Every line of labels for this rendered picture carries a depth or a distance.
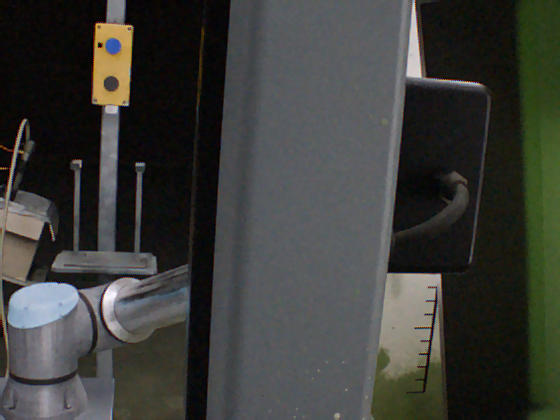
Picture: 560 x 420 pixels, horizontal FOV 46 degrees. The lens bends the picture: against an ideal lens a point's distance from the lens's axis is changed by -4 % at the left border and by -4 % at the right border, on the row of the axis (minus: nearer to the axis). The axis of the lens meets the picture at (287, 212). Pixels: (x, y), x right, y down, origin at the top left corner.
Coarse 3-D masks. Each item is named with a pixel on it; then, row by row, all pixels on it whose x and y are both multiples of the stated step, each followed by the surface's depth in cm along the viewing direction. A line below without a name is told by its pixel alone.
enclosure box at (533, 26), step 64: (448, 0) 165; (512, 0) 170; (448, 64) 168; (512, 64) 173; (512, 128) 177; (512, 192) 181; (512, 256) 185; (448, 320) 183; (512, 320) 190; (448, 384) 187; (512, 384) 194
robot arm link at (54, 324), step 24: (24, 288) 148; (48, 288) 149; (72, 288) 149; (24, 312) 139; (48, 312) 140; (72, 312) 144; (24, 336) 140; (48, 336) 140; (72, 336) 145; (96, 336) 149; (24, 360) 141; (48, 360) 141; (72, 360) 146
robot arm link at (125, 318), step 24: (96, 288) 156; (120, 288) 152; (144, 288) 143; (168, 288) 136; (96, 312) 150; (120, 312) 148; (144, 312) 142; (168, 312) 138; (120, 336) 150; (144, 336) 154
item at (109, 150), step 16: (112, 0) 217; (112, 16) 218; (112, 128) 225; (112, 144) 226; (112, 160) 227; (112, 176) 228; (112, 192) 229; (112, 208) 230; (112, 224) 231; (112, 240) 232; (96, 352) 238; (112, 352) 239; (112, 368) 241; (112, 416) 244
